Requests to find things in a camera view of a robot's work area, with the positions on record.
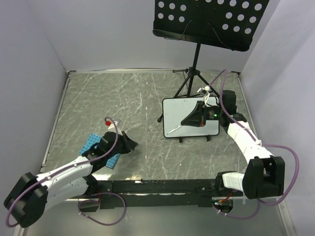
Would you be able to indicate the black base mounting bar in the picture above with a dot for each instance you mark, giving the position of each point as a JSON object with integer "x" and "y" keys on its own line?
{"x": 163, "y": 193}

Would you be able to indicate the white blue whiteboard marker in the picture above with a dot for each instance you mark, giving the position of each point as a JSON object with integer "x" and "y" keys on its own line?
{"x": 174, "y": 129}

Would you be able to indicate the black perforated music stand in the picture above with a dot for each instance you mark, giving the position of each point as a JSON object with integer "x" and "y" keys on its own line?
{"x": 228, "y": 24}

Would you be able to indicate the black whiteboard easel stand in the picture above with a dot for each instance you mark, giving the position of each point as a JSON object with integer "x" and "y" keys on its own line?
{"x": 194, "y": 138}

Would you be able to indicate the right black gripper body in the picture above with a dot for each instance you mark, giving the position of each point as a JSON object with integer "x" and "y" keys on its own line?
{"x": 210, "y": 113}

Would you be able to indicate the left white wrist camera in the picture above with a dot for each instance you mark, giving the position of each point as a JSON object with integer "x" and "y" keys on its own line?
{"x": 114, "y": 126}

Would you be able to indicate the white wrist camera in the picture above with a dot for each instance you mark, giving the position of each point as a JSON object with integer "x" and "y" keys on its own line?
{"x": 205, "y": 92}
{"x": 114, "y": 126}

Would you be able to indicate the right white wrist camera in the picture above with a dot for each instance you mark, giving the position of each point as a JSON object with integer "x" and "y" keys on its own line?
{"x": 205, "y": 92}

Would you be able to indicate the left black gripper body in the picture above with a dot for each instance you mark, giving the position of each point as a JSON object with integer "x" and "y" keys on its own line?
{"x": 119, "y": 148}

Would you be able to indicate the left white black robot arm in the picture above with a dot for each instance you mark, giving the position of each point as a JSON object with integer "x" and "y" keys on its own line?
{"x": 33, "y": 195}

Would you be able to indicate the white board with black frame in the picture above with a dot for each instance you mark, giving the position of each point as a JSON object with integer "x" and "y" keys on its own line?
{"x": 175, "y": 110}

